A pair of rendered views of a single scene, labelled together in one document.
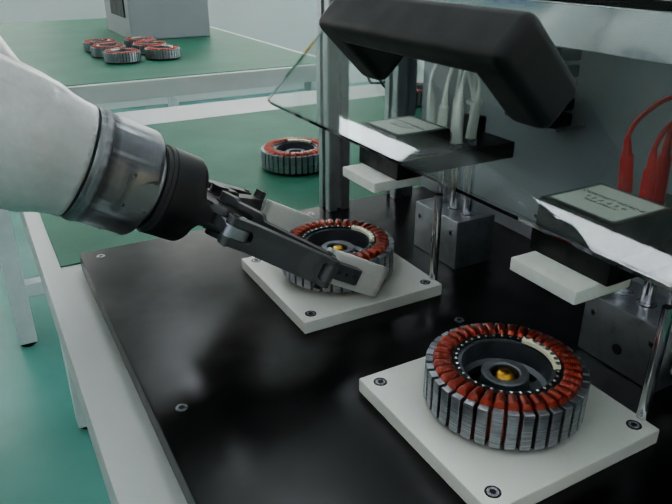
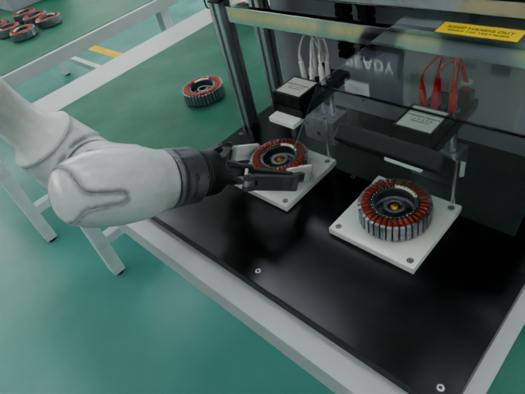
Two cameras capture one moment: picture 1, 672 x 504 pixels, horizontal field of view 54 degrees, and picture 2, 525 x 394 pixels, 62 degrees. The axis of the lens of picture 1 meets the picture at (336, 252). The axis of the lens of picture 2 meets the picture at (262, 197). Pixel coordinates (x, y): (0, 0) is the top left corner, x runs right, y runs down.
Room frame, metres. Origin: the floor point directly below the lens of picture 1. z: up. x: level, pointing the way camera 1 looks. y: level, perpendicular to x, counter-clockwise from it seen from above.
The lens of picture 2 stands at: (-0.06, 0.14, 1.31)
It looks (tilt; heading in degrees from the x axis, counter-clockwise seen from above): 41 degrees down; 352
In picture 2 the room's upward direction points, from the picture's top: 15 degrees counter-clockwise
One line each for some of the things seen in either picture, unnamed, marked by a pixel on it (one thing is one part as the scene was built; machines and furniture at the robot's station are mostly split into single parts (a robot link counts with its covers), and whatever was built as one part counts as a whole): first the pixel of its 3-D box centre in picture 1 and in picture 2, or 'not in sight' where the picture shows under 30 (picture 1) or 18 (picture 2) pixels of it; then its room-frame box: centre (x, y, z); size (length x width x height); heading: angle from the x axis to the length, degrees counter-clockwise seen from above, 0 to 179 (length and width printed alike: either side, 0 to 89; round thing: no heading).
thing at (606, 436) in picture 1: (500, 408); (394, 220); (0.38, -0.12, 0.78); 0.15 x 0.15 x 0.01; 29
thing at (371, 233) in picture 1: (337, 253); (280, 162); (0.59, 0.00, 0.80); 0.11 x 0.11 x 0.04
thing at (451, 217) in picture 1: (452, 229); not in sight; (0.66, -0.13, 0.80); 0.08 x 0.05 x 0.06; 29
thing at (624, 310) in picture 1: (639, 332); not in sight; (0.45, -0.25, 0.80); 0.08 x 0.05 x 0.06; 29
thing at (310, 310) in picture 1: (337, 275); (282, 171); (0.59, 0.00, 0.78); 0.15 x 0.15 x 0.01; 29
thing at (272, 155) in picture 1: (295, 155); (203, 91); (1.04, 0.07, 0.77); 0.11 x 0.11 x 0.04
